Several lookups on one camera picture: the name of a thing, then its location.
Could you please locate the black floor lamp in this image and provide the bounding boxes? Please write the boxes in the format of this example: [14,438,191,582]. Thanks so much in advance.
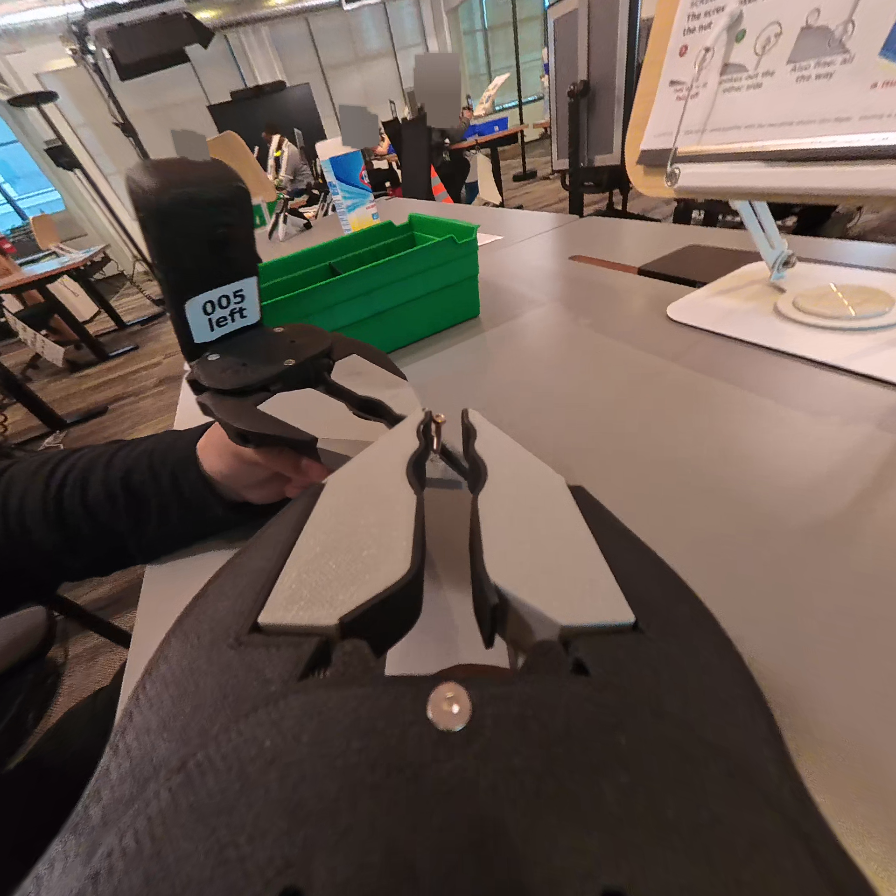
[7,90,165,309]

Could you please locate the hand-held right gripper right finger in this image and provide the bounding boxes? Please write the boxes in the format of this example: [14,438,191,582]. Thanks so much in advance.
[461,408,638,669]

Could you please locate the large black screen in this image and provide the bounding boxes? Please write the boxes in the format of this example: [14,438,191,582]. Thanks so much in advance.
[208,83,329,151]

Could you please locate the grey partition board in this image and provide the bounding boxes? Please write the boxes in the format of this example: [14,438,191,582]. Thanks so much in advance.
[546,0,639,214]

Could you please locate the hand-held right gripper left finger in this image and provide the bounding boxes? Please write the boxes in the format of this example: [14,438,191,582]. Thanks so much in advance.
[256,409,434,660]

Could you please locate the person's left hand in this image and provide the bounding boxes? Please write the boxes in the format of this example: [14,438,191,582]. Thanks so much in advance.
[196,420,331,506]

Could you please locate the black rectangular pad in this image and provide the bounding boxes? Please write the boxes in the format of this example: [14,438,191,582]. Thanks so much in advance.
[638,244,764,288]

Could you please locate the black softbox light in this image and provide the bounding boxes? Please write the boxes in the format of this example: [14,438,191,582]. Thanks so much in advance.
[105,10,214,81]

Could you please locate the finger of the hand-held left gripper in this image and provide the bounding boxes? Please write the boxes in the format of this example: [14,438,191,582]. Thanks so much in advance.
[329,357,427,427]
[258,381,421,471]

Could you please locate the white document stand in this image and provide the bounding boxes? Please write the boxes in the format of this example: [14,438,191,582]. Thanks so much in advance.
[625,0,896,385]

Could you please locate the printed instruction sheet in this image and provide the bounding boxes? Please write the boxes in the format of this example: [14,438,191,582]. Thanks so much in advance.
[638,0,896,151]

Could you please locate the person's left forearm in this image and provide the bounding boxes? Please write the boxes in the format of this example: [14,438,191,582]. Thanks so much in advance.
[0,423,281,610]

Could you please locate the grey desk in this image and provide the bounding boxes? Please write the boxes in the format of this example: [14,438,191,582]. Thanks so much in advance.
[570,213,896,281]
[115,196,896,896]

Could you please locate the white blue wipes canister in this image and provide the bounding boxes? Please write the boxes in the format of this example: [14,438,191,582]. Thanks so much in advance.
[316,138,379,235]

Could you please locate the green plastic bin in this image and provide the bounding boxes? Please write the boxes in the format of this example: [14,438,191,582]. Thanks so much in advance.
[258,212,483,353]

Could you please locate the plywood chair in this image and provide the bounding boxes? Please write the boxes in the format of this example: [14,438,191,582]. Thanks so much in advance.
[206,131,277,204]

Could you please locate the wooden background desk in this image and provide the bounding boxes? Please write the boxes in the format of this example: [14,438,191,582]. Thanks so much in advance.
[0,245,141,365]

